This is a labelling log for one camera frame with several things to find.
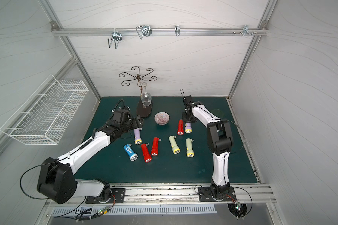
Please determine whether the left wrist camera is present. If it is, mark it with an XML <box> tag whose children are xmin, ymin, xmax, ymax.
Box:
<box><xmin>113</xmin><ymin>109</ymin><xmax>131</xmax><ymax>123</ymax></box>

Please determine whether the pale green flashlight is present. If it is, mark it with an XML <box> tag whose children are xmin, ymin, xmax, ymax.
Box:
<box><xmin>186</xmin><ymin>138</ymin><xmax>194</xmax><ymax>158</ymax></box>
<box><xmin>169</xmin><ymin>136</ymin><xmax>180</xmax><ymax>154</ymax></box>

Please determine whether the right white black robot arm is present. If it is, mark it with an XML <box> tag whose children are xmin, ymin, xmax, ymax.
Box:
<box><xmin>182</xmin><ymin>96</ymin><xmax>233</xmax><ymax>201</ymax></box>

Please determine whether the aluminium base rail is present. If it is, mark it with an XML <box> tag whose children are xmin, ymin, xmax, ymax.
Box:
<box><xmin>45</xmin><ymin>182</ymin><xmax>277</xmax><ymax>207</ymax></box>

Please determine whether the white wire basket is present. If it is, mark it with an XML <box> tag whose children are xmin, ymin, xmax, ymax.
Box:
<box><xmin>0</xmin><ymin>75</ymin><xmax>88</xmax><ymax>145</ymax></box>

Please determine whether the metal hook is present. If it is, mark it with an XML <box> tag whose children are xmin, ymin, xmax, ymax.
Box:
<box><xmin>233</xmin><ymin>25</ymin><xmax>258</xmax><ymax>36</ymax></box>
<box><xmin>136</xmin><ymin>25</ymin><xmax>153</xmax><ymax>39</ymax></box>
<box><xmin>174</xmin><ymin>25</ymin><xmax>180</xmax><ymax>37</ymax></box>
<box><xmin>108</xmin><ymin>30</ymin><xmax>123</xmax><ymax>49</ymax></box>

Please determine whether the green table mat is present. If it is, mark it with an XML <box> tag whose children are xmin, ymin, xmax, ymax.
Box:
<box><xmin>71</xmin><ymin>96</ymin><xmax>258</xmax><ymax>184</ymax></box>

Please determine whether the pink patterned bowl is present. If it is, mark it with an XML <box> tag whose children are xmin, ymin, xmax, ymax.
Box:
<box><xmin>154</xmin><ymin>112</ymin><xmax>170</xmax><ymax>126</ymax></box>

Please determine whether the blue flashlight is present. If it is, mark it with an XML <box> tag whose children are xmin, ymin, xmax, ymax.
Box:
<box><xmin>124</xmin><ymin>143</ymin><xmax>138</xmax><ymax>161</ymax></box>

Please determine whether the purple flashlight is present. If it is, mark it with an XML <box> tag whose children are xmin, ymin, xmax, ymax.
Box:
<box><xmin>185</xmin><ymin>122</ymin><xmax>192</xmax><ymax>134</ymax></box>
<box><xmin>134</xmin><ymin>128</ymin><xmax>142</xmax><ymax>145</ymax></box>

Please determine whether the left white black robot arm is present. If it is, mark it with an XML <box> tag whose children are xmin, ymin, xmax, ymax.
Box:
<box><xmin>37</xmin><ymin>116</ymin><xmax>144</xmax><ymax>204</ymax></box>

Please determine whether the clear wine glass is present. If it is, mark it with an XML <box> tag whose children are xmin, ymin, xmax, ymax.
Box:
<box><xmin>140</xmin><ymin>82</ymin><xmax>152</xmax><ymax>107</ymax></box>

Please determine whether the red flashlight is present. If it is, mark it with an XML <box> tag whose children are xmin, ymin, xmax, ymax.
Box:
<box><xmin>151</xmin><ymin>137</ymin><xmax>161</xmax><ymax>156</ymax></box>
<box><xmin>177</xmin><ymin>119</ymin><xmax>184</xmax><ymax>136</ymax></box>
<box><xmin>141</xmin><ymin>143</ymin><xmax>152</xmax><ymax>163</ymax></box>

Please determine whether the aluminium cross rail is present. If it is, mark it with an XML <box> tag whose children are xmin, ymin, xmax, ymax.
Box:
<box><xmin>52</xmin><ymin>27</ymin><xmax>269</xmax><ymax>37</ymax></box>

